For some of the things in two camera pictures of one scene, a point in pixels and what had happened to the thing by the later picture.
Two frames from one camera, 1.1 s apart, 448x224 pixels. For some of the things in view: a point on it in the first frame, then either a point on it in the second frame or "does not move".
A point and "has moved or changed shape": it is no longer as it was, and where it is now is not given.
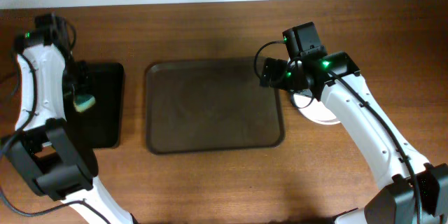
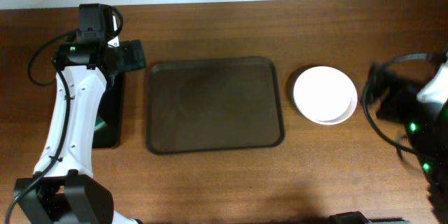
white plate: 316,111 does not move
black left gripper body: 78,86 -> 133,54
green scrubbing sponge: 82,103 has moved or changed shape
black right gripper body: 267,73 -> 379,89
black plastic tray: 101,122 does not move
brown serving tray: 209,105 does not move
